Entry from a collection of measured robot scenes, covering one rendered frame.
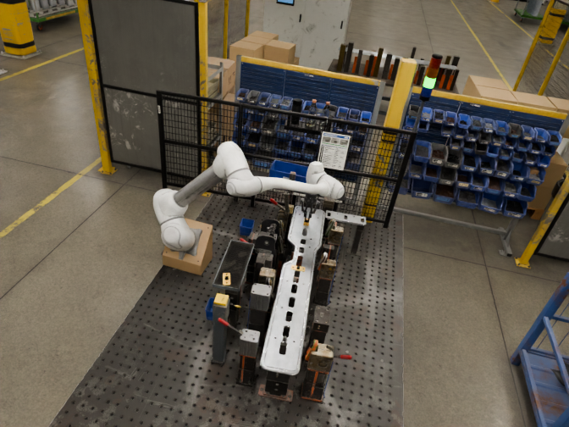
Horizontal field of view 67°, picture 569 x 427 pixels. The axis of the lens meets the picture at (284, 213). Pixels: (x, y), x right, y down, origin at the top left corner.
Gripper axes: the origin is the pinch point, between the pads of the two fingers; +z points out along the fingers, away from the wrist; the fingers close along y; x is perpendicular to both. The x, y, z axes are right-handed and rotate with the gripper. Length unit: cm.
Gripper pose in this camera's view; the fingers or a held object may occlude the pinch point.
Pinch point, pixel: (307, 217)
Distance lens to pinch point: 288.9
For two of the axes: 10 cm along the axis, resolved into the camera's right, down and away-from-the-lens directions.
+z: -1.1, 8.1, 5.7
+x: 1.5, -5.6, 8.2
